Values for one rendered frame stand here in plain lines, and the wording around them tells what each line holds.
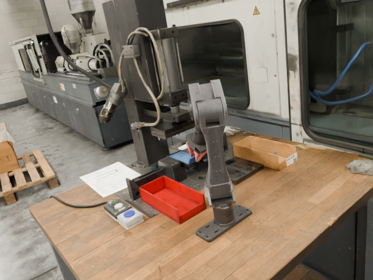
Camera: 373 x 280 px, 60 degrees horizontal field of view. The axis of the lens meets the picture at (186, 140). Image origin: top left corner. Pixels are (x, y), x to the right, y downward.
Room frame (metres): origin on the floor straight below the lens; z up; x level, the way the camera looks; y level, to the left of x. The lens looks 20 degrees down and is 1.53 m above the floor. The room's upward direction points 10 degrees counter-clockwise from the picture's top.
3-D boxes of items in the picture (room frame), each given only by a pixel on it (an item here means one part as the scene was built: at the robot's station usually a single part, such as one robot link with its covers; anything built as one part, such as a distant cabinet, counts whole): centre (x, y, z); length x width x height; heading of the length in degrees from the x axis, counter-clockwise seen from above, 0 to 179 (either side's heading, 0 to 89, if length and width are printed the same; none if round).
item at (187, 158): (1.27, 0.01, 1.00); 0.15 x 0.07 x 0.03; 35
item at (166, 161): (1.31, 0.02, 0.98); 0.20 x 0.10 x 0.01; 125
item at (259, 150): (1.31, -0.33, 0.93); 0.25 x 0.13 x 0.08; 35
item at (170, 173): (1.31, 0.02, 0.94); 0.20 x 0.10 x 0.07; 125
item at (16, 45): (7.81, 2.83, 1.24); 2.95 x 0.98 x 0.90; 32
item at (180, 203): (1.06, 0.09, 0.93); 0.25 x 0.12 x 0.06; 35
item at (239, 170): (1.24, -0.18, 0.91); 0.17 x 0.16 x 0.02; 125
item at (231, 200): (0.90, -0.07, 1.00); 0.09 x 0.06 x 0.06; 91
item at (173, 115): (1.36, 0.08, 1.22); 0.26 x 0.18 x 0.30; 35
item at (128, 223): (0.99, 0.24, 0.90); 0.07 x 0.07 x 0.06; 35
